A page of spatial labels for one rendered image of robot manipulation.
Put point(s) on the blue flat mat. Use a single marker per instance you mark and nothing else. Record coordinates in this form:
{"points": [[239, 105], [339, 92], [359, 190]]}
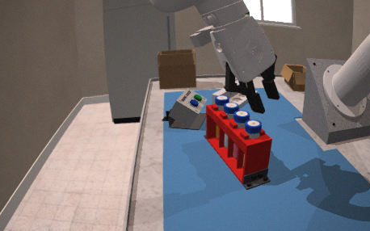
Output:
{"points": [[310, 189]]}

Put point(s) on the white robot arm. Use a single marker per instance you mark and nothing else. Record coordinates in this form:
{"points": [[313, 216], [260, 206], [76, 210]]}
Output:
{"points": [[344, 88]]}

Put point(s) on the grey metal bracket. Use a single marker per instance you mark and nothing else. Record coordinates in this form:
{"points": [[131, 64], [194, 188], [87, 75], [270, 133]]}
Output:
{"points": [[258, 181]]}

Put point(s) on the grey control panel with two buttons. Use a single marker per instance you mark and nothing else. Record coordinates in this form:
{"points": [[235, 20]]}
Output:
{"points": [[185, 113]]}

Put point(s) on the beige tray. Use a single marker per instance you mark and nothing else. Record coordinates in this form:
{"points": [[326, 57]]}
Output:
{"points": [[234, 97]]}

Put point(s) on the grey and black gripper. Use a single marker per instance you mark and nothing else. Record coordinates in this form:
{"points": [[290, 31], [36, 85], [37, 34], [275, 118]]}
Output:
{"points": [[247, 53]]}

